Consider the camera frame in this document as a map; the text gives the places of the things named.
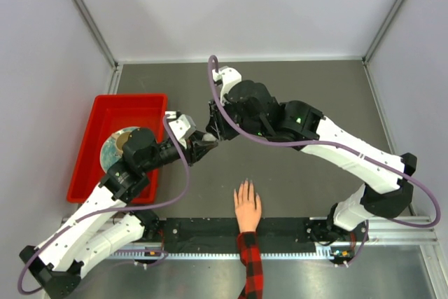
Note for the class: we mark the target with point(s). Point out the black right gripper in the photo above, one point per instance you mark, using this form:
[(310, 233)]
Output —
[(217, 125)]

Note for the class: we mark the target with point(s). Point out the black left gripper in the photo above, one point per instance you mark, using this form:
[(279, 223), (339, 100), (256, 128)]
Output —
[(197, 148)]

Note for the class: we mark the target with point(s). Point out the white nail polish bottle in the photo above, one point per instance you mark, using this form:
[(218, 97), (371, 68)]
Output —
[(209, 137)]

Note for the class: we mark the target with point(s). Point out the red plaid sleeve forearm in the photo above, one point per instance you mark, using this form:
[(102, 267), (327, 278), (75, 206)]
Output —
[(250, 257)]

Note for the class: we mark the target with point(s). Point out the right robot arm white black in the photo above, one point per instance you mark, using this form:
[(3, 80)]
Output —
[(386, 190)]

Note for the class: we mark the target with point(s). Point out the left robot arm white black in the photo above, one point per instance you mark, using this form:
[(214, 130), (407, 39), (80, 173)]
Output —
[(107, 220)]

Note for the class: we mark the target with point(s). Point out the mannequin hand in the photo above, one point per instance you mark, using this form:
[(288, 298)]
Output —
[(247, 207)]

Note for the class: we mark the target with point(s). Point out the tan ceramic bowl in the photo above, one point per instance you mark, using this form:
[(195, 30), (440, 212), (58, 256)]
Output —
[(120, 139)]

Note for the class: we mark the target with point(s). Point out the blue patterned plate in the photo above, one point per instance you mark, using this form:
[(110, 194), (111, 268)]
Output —
[(108, 154)]

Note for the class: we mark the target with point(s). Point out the red plastic bin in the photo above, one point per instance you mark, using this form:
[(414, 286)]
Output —
[(109, 114)]

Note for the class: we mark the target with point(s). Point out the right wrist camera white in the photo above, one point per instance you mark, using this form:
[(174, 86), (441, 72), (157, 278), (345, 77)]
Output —
[(227, 76)]

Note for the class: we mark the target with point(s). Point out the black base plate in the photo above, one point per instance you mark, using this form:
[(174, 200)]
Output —
[(219, 235)]

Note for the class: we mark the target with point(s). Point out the aluminium corner post right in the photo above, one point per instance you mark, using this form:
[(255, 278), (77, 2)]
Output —
[(382, 31)]

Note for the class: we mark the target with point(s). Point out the aluminium corner post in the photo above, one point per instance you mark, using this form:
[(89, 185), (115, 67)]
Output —
[(382, 31), (99, 39)]

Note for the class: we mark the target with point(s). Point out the aluminium corner post left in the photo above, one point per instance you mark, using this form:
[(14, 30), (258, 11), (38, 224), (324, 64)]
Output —
[(99, 39)]

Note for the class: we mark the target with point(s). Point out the aluminium rail with slots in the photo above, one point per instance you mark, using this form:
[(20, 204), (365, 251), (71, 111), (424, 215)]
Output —
[(117, 238)]

